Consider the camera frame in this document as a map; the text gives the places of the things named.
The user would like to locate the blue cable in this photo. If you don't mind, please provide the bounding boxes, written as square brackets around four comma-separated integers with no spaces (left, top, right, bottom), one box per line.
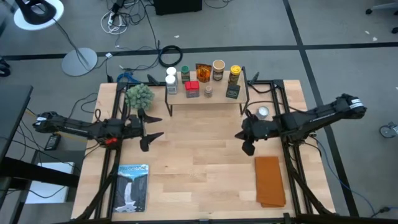
[116,71,141,84]

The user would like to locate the white floor lamp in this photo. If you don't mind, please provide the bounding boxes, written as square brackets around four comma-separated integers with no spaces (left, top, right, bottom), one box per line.
[12,0,99,78]

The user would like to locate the black-label jar tan lid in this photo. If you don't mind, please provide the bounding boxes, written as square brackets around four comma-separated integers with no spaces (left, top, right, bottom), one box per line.
[212,59,226,82]

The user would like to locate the red smoked paprika tin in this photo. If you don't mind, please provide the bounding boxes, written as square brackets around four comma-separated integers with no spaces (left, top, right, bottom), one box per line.
[185,80,200,99]

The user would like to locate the green potted succulent plant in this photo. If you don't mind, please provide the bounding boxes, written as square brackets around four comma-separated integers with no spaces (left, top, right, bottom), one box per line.
[124,83,155,111]

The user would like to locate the black metal table frame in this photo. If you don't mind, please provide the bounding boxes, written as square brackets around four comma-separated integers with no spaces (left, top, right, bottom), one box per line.
[71,79,336,224]

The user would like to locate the green-lid glass spice jar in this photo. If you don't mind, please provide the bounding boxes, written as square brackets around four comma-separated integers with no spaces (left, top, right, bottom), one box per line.
[180,65,191,83]

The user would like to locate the black desk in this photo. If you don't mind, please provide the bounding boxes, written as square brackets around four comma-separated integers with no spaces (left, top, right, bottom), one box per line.
[0,85,80,218]

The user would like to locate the grey chair base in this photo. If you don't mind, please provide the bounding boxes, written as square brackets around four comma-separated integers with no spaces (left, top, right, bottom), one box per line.
[365,0,398,34]

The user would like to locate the coiled black cable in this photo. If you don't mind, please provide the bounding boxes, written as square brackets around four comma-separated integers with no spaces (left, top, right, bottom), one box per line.
[158,45,184,68]

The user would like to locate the black equipment case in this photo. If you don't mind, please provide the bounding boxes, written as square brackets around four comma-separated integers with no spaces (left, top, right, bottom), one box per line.
[153,0,203,16]

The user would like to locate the grey caster wheel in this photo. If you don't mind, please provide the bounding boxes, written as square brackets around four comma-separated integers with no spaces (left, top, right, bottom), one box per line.
[378,122,398,139]

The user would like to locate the small patterned round tin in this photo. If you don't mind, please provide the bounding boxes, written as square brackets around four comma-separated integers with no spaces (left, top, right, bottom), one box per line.
[256,105,270,120]

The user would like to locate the black wheel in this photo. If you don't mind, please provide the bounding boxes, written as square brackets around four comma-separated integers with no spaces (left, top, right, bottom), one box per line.
[0,57,12,78]

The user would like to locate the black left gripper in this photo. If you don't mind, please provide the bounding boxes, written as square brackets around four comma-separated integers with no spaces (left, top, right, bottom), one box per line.
[123,108,165,152]

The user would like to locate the small black box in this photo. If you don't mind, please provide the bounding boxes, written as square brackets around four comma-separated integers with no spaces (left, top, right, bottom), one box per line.
[225,83,241,100]

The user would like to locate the black power adapter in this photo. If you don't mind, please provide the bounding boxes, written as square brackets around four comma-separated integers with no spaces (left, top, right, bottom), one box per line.
[44,133,62,151]

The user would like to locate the yellow-lid spice jar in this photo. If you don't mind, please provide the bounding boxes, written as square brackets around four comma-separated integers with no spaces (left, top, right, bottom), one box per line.
[228,64,242,85]

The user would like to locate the brown orange spice pouch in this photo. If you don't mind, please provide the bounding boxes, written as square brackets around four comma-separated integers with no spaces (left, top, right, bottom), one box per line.
[195,63,212,83]

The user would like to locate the Yellowstone picture book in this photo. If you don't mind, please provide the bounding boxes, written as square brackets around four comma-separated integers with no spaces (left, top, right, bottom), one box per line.
[112,164,150,213]

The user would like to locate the orange folded cloth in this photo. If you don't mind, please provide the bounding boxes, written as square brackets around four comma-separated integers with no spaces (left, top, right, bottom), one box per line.
[254,156,287,208]

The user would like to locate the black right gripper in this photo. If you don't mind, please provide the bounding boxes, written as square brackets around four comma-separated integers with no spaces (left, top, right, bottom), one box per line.
[234,109,282,157]

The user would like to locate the white cable bundle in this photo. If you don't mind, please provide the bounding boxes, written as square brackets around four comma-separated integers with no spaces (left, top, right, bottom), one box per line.
[99,8,129,35]

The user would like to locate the wooden shelf black metal frame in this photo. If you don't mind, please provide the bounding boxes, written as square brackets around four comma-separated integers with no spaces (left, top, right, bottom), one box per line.
[164,65,251,117]

